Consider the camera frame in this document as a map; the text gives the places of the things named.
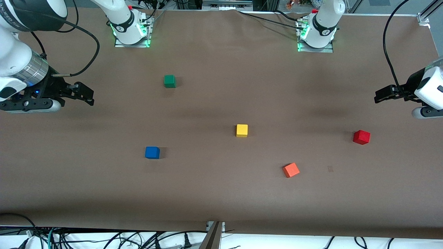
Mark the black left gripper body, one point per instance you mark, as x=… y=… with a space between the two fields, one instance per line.
x=409 y=85

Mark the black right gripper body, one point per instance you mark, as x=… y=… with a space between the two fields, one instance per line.
x=52 y=87

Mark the red wooden block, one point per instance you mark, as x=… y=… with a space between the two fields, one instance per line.
x=361 y=137

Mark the blue wooden block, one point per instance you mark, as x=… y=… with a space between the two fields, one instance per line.
x=152 y=153

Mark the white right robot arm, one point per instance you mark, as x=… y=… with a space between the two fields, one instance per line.
x=14 y=52

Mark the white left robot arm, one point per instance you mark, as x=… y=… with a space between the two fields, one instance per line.
x=323 y=20

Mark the aluminium corner profile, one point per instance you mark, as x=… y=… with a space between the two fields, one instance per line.
x=427 y=12

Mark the green wooden block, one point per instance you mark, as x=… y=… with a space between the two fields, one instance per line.
x=169 y=81

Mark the orange wooden block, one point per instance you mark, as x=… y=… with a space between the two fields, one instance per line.
x=291 y=170

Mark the yellow wooden block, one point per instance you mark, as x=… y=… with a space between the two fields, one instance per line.
x=242 y=130

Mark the brown table cover sheet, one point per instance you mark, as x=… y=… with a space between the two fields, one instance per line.
x=221 y=193

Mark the black power plug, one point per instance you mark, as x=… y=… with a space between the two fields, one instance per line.
x=187 y=242

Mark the aluminium bar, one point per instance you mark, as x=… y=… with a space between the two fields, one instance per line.
x=213 y=238

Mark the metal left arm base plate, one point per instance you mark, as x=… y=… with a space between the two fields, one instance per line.
x=330 y=49

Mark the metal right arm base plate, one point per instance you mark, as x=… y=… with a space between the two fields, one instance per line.
x=148 y=38

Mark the aluminium frame rail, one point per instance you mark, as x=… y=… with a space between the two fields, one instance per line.
x=226 y=4

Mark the white metal bracket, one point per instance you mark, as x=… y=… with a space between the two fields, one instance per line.
x=223 y=226

